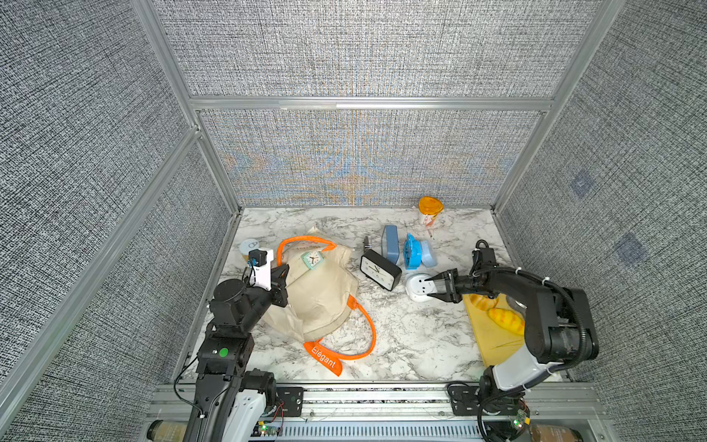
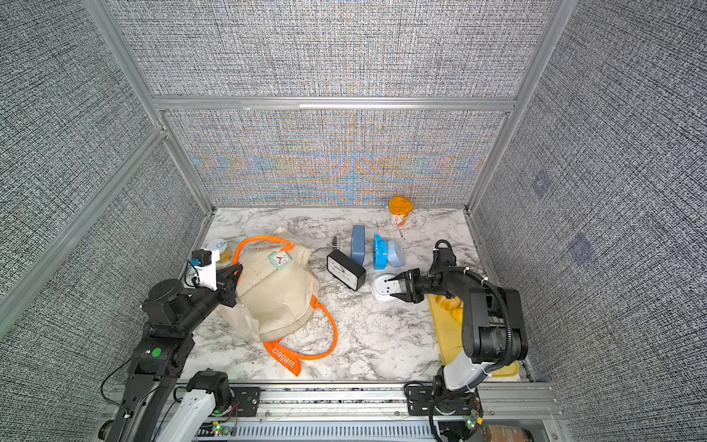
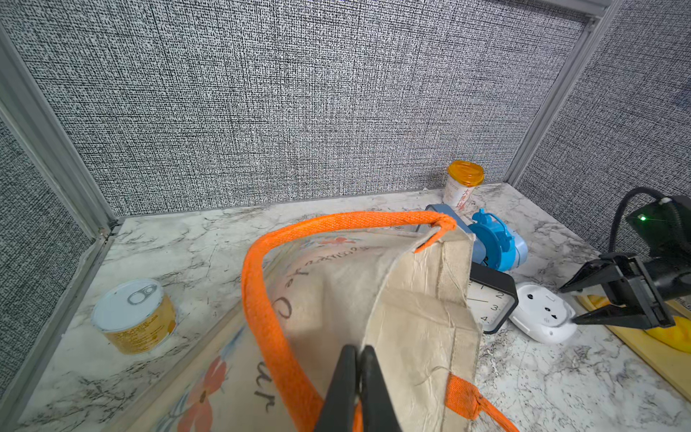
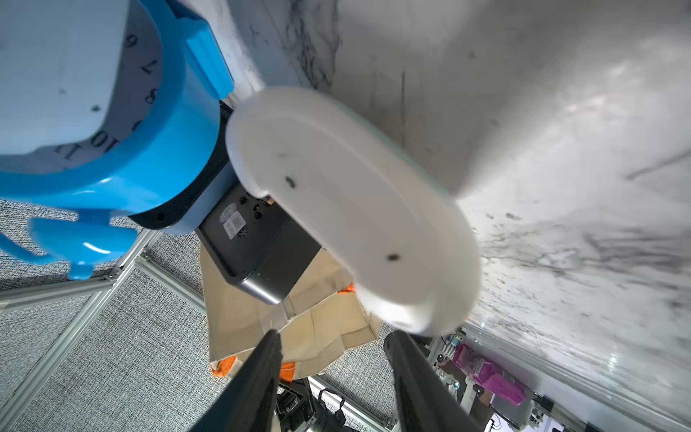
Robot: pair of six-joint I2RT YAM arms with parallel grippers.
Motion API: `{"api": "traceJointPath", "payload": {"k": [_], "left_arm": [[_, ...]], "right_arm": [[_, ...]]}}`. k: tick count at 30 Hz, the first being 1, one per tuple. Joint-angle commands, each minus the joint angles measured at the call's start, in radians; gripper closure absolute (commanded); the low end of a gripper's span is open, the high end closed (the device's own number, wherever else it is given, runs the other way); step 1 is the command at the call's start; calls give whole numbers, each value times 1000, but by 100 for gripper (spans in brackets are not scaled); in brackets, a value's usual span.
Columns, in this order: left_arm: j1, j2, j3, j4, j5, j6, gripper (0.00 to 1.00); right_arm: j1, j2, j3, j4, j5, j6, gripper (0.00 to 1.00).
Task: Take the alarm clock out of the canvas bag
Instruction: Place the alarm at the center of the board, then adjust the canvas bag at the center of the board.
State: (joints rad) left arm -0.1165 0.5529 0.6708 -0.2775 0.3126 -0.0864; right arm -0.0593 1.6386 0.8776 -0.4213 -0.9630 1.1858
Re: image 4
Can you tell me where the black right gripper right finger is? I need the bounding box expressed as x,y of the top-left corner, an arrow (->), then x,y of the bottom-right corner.
384,330 -> 480,431

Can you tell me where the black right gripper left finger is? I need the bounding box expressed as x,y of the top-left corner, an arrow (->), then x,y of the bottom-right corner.
191,330 -> 283,432

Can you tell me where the beige canvas tote bag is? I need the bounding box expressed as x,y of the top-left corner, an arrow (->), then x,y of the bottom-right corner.
200,248 -> 383,382

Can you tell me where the black square alarm clock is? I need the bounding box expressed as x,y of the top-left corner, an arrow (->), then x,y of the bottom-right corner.
196,184 -> 320,305

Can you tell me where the white round alarm clock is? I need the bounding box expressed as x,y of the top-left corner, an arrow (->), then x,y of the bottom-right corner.
226,86 -> 482,337

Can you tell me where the blue round whale alarm clock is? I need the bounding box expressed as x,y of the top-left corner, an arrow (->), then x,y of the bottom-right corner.
1,1 -> 234,280

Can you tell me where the light blue round alarm clock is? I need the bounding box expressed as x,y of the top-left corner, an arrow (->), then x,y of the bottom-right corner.
1,1 -> 130,155

